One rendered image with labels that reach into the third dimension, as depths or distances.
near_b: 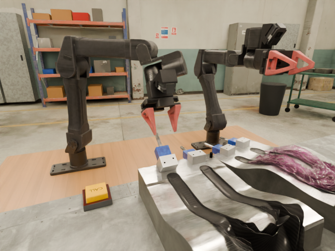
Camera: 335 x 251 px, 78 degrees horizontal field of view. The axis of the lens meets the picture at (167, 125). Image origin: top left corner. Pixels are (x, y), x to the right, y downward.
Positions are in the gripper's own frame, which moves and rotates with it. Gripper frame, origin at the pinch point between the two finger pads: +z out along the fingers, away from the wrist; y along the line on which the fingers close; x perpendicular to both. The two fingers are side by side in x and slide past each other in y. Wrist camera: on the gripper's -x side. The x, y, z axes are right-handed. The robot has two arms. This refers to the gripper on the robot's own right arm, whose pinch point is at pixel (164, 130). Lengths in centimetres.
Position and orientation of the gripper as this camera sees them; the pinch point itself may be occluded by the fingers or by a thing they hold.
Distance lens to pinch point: 60.4
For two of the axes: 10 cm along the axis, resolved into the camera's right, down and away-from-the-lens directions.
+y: 9.2, -1.3, 3.7
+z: 1.9, 9.7, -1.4
